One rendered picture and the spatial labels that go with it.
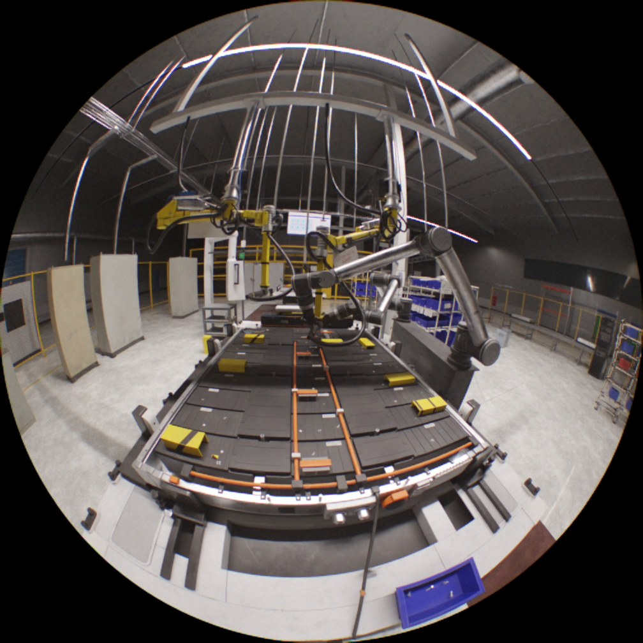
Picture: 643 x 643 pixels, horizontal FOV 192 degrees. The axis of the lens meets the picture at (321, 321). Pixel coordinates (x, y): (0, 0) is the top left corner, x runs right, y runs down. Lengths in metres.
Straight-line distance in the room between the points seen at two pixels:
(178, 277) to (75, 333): 4.15
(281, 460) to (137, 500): 0.62
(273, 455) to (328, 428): 0.22
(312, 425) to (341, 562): 0.54
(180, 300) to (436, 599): 7.41
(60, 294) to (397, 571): 4.61
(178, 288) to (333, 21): 10.72
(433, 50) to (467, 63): 1.29
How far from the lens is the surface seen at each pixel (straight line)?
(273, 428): 0.71
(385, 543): 0.81
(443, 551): 0.80
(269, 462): 0.62
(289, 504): 0.58
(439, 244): 1.18
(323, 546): 0.77
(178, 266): 7.07
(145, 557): 0.85
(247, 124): 2.02
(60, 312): 4.31
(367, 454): 0.66
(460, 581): 0.82
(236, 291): 4.05
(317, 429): 0.72
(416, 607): 0.77
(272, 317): 1.87
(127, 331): 5.17
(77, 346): 4.49
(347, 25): 9.10
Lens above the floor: 1.53
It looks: 15 degrees down
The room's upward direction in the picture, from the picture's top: 3 degrees clockwise
